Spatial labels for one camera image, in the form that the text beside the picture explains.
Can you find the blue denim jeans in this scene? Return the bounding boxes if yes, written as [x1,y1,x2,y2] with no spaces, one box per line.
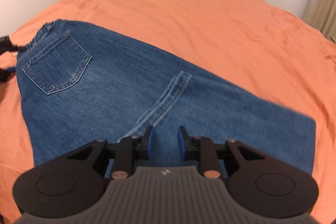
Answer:
[15,20,316,173]

